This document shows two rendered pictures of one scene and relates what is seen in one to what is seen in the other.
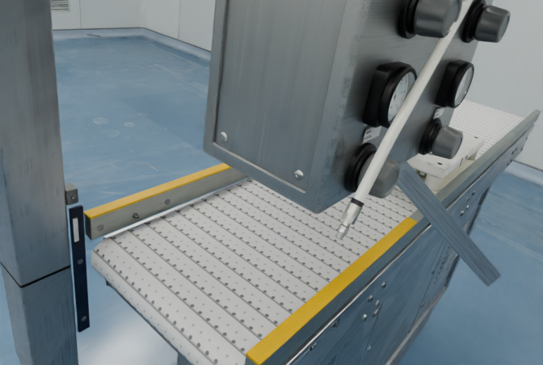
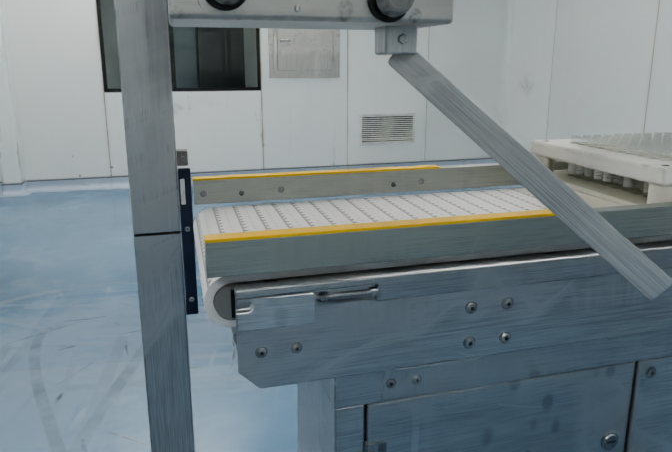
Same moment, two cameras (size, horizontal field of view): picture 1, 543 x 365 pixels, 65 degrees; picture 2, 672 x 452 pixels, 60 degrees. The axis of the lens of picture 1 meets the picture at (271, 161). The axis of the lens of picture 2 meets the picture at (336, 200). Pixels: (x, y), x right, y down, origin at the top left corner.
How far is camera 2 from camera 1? 0.42 m
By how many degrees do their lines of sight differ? 38
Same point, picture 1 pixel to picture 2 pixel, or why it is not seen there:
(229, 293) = not seen: hidden behind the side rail
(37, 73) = (152, 37)
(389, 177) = not seen: outside the picture
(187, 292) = not seen: hidden behind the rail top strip
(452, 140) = not seen: outside the picture
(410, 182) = (449, 98)
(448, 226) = (531, 172)
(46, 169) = (158, 124)
